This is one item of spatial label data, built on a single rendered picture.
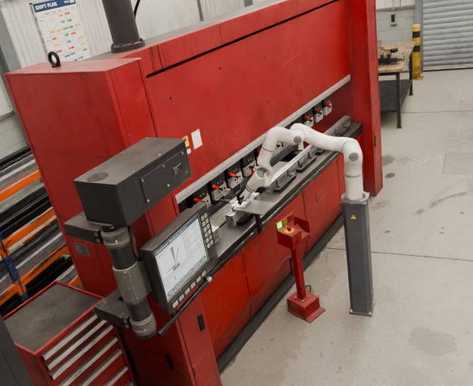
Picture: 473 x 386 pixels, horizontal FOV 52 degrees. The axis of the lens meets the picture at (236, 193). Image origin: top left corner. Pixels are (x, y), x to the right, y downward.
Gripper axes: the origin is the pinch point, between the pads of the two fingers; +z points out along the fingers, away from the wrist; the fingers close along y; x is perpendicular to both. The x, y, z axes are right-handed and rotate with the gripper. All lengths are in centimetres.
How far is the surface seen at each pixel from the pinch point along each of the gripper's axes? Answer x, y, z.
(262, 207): 14.8, -1.0, -8.0
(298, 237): 48.7, -8.6, -2.8
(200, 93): -58, 21, -67
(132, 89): -58, 95, -100
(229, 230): 8.9, 18.5, 13.3
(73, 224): -29, 148, -62
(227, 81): -57, -9, -67
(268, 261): 44, -6, 37
